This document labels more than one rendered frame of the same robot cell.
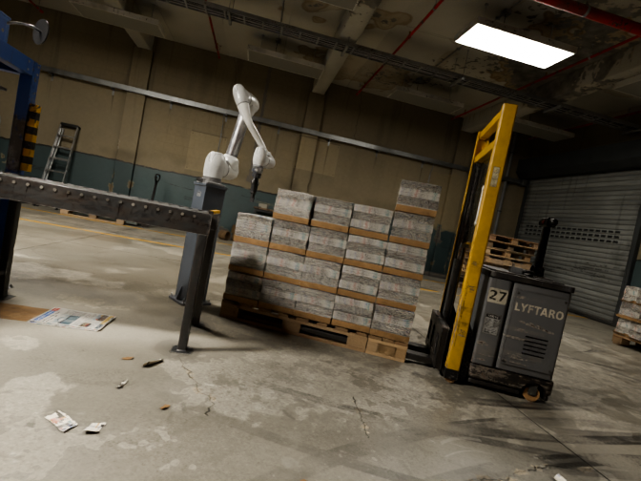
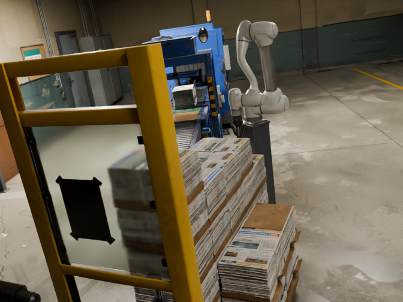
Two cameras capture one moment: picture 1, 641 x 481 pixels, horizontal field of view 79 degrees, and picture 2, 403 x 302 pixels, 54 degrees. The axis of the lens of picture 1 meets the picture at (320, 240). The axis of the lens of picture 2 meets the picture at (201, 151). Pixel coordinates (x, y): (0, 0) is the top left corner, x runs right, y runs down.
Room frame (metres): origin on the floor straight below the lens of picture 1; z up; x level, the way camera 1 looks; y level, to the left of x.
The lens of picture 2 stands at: (3.74, -2.39, 1.90)
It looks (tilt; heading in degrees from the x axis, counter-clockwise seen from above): 18 degrees down; 106
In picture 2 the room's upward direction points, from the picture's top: 8 degrees counter-clockwise
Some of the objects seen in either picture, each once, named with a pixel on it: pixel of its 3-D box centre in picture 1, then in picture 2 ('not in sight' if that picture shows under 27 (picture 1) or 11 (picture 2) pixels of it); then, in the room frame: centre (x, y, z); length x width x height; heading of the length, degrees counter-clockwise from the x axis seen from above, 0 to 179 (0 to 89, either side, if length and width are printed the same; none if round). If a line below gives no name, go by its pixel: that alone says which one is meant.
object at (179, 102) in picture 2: not in sight; (185, 96); (2.06, 2.90, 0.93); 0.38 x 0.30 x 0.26; 100
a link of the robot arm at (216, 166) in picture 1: (215, 165); (253, 103); (3.27, 0.98, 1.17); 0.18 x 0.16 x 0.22; 164
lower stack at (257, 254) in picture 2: not in sight; (263, 271); (3.40, -0.19, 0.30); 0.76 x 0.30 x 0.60; 80
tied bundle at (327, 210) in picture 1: (335, 216); (207, 175); (3.07, -0.08, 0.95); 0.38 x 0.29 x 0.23; 170
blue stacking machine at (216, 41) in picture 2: not in sight; (197, 69); (1.73, 5.02, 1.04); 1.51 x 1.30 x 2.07; 100
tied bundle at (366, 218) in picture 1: (371, 222); (188, 194); (3.02, -0.36, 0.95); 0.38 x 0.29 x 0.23; 170
